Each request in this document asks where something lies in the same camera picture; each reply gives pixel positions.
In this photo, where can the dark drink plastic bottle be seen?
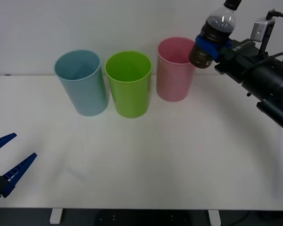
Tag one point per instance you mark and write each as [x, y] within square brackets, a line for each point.
[217, 24]

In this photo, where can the white table leg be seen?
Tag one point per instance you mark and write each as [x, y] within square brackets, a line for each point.
[55, 216]
[214, 217]

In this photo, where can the green plastic bin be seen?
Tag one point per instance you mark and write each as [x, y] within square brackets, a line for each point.
[129, 96]

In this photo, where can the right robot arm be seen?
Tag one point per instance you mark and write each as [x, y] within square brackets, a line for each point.
[271, 77]

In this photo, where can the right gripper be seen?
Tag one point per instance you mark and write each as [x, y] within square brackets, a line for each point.
[240, 56]

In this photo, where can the pale blue plastic bin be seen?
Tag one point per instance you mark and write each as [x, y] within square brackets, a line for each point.
[85, 94]

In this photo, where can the pink plastic bin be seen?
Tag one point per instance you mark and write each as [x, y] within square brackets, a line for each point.
[172, 82]

